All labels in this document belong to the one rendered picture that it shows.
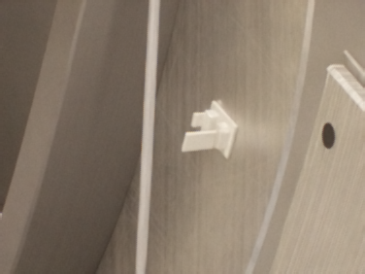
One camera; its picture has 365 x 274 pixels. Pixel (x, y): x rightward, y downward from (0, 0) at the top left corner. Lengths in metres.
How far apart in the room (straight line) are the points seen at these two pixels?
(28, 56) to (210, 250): 0.92
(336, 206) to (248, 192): 0.09
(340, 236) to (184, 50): 0.16
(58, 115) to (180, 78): 0.06
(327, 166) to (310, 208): 0.02
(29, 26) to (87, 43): 0.91
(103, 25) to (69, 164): 0.07
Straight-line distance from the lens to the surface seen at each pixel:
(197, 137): 0.95
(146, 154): 0.97
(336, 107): 0.87
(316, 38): 0.90
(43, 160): 1.02
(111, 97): 1.01
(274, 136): 0.93
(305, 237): 0.89
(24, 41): 1.89
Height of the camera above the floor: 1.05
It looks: 6 degrees down
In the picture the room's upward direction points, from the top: 1 degrees clockwise
